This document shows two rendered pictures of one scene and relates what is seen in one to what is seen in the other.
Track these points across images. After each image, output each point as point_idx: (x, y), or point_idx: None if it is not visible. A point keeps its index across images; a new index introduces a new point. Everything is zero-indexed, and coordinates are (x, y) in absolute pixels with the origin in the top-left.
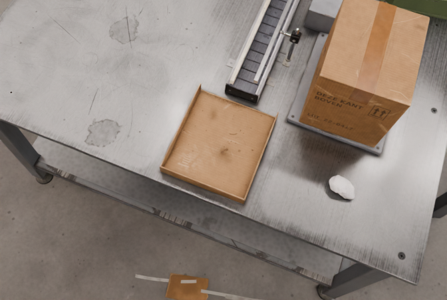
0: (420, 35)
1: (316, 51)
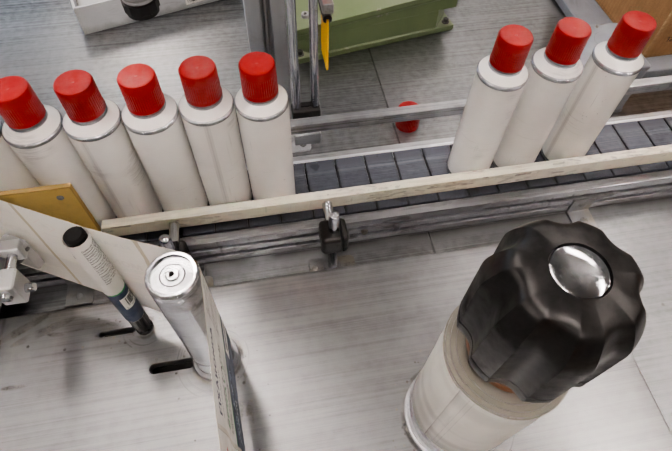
0: None
1: (661, 64)
